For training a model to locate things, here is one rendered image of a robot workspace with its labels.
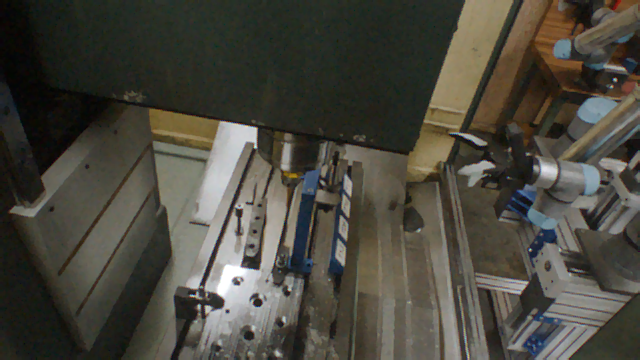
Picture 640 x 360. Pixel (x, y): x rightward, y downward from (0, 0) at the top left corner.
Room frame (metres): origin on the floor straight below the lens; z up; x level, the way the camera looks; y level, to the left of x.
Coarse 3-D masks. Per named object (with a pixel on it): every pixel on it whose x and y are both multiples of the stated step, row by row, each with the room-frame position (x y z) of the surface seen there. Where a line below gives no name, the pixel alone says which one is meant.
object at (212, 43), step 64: (64, 0) 0.59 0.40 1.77; (128, 0) 0.59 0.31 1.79; (192, 0) 0.59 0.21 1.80; (256, 0) 0.59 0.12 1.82; (320, 0) 0.59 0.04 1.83; (384, 0) 0.59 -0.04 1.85; (448, 0) 0.59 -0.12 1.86; (64, 64) 0.59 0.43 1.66; (128, 64) 0.59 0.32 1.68; (192, 64) 0.59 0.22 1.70; (256, 64) 0.59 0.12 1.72; (320, 64) 0.59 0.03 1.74; (384, 64) 0.59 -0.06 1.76; (320, 128) 0.59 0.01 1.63; (384, 128) 0.59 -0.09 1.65
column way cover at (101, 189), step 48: (96, 144) 0.70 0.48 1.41; (144, 144) 0.91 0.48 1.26; (48, 192) 0.54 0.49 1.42; (96, 192) 0.67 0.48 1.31; (144, 192) 0.88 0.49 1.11; (48, 240) 0.49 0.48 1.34; (96, 240) 0.63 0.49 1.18; (144, 240) 0.85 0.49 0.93; (48, 288) 0.49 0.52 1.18; (96, 288) 0.59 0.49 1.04; (96, 336) 0.53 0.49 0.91
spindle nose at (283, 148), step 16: (256, 128) 0.69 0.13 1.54; (256, 144) 0.70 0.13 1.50; (272, 144) 0.65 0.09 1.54; (288, 144) 0.64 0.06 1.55; (304, 144) 0.64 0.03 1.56; (320, 144) 0.66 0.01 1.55; (272, 160) 0.65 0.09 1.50; (288, 160) 0.64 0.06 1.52; (304, 160) 0.64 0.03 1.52; (320, 160) 0.66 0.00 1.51
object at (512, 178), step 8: (488, 152) 0.88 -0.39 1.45; (496, 152) 0.88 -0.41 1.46; (504, 152) 0.89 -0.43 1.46; (480, 160) 0.90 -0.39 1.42; (488, 160) 0.86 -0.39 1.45; (496, 160) 0.85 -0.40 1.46; (504, 160) 0.85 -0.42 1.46; (512, 160) 0.86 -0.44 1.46; (528, 160) 0.89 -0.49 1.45; (536, 160) 0.87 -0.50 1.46; (512, 168) 0.86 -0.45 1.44; (528, 168) 0.87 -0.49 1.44; (536, 168) 0.85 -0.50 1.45; (488, 176) 0.85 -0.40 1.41; (496, 176) 0.85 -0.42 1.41; (504, 176) 0.84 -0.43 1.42; (512, 176) 0.86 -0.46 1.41; (520, 176) 0.86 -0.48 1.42; (528, 176) 0.85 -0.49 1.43; (536, 176) 0.84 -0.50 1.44; (504, 184) 0.85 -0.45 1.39; (512, 184) 0.86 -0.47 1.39; (520, 184) 0.86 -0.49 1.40; (528, 184) 0.85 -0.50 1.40
